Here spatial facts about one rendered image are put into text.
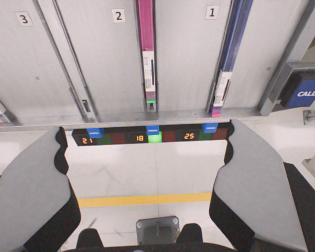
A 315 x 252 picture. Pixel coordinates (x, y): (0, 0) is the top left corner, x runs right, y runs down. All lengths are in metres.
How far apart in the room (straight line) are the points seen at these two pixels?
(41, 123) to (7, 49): 0.12
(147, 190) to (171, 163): 0.21
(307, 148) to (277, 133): 0.20
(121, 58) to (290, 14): 0.22
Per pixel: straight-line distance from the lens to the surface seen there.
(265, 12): 0.28
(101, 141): 0.39
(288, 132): 1.30
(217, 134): 0.39
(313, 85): 0.31
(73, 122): 0.33
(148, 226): 1.14
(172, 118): 0.30
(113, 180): 1.09
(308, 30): 0.30
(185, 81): 0.28
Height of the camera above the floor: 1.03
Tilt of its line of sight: 87 degrees down
